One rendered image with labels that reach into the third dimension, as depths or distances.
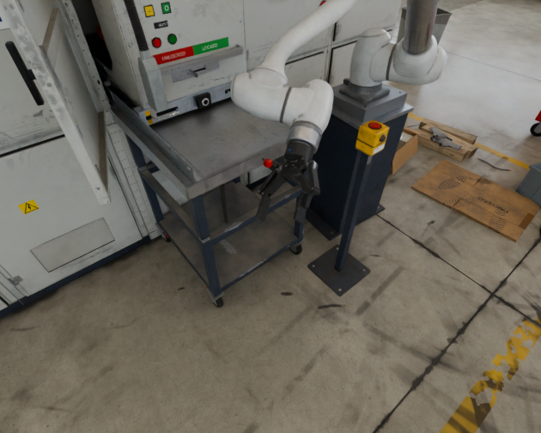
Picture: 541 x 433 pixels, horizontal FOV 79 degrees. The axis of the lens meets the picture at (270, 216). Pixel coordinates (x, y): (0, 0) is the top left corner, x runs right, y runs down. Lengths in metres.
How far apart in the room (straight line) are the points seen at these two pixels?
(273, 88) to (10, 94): 0.97
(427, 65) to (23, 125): 1.59
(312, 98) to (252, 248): 1.00
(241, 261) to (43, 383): 1.01
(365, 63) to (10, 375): 2.09
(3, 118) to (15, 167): 0.20
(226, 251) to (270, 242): 0.24
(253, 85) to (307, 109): 0.16
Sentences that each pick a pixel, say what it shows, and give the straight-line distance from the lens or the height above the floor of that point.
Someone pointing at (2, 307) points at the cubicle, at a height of 0.08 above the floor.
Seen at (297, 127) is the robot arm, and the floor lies 1.07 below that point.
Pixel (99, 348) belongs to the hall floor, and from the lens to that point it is 1.84.
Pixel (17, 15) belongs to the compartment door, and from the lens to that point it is 0.90.
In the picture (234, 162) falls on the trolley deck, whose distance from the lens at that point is 1.16.
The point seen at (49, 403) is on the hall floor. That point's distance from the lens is 1.83.
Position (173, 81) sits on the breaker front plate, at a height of 1.00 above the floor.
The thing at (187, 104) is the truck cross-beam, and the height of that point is 0.90.
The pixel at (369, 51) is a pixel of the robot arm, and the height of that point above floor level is 1.02.
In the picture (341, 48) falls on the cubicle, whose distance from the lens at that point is 2.40.
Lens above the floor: 1.53
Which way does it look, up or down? 45 degrees down
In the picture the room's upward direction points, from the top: straight up
